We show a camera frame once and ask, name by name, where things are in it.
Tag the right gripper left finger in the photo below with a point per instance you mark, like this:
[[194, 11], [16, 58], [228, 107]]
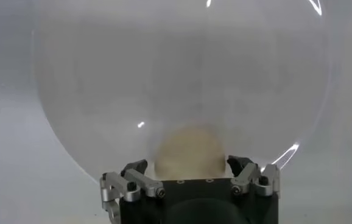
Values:
[[133, 182]]

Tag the round white plate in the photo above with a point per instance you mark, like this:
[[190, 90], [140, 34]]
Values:
[[179, 76]]

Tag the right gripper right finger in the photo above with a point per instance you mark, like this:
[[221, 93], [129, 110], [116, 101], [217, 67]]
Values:
[[249, 176]]

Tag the white steamed baozi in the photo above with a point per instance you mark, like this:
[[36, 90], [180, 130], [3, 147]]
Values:
[[189, 152]]

